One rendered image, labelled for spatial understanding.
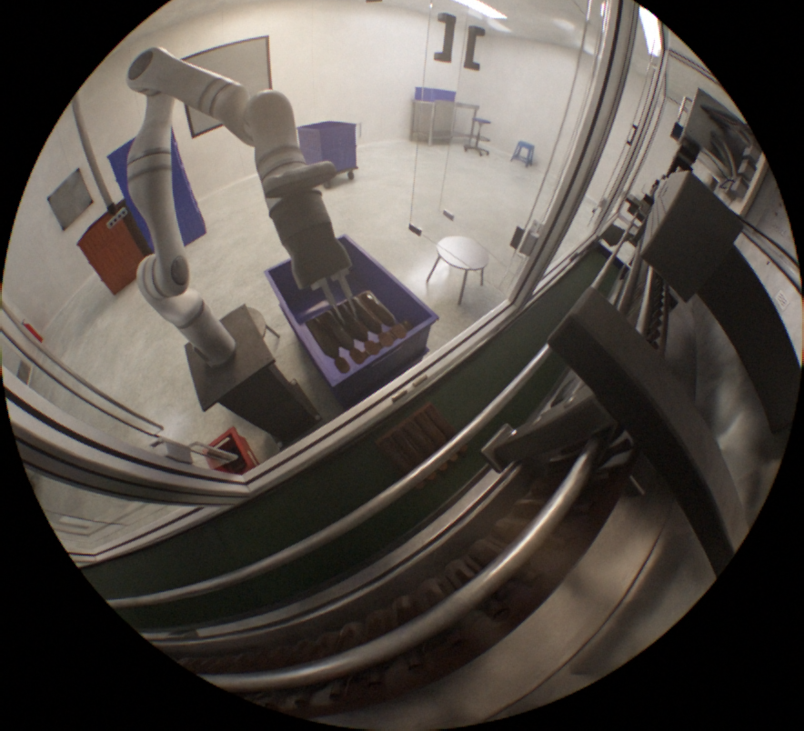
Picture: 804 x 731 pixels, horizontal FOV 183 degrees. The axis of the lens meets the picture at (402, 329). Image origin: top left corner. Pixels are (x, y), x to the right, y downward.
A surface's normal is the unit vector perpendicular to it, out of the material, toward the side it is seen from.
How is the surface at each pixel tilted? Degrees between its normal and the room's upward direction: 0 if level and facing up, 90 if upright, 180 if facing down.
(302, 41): 90
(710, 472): 0
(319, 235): 54
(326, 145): 90
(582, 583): 0
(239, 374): 0
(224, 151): 90
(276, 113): 63
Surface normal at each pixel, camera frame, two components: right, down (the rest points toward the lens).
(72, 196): 0.62, 0.66
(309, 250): 0.48, 0.00
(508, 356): 0.09, -0.59
